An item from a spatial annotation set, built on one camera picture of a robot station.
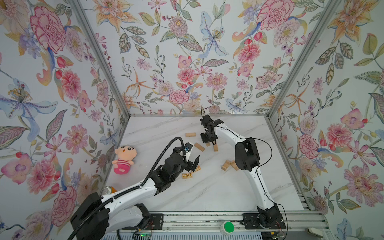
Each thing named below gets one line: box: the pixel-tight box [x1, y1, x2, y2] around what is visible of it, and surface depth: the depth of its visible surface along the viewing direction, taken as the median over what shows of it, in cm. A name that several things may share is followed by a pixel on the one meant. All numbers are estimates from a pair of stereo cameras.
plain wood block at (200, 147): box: [194, 142, 205, 152], surface depth 106 cm
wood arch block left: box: [221, 160, 231, 171], surface depth 94 cm
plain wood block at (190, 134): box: [185, 132, 196, 137], surface depth 112 cm
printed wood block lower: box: [182, 173, 193, 179], surface depth 90 cm
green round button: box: [223, 221, 235, 234], surface depth 66 cm
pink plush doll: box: [111, 146, 138, 175], surface depth 92 cm
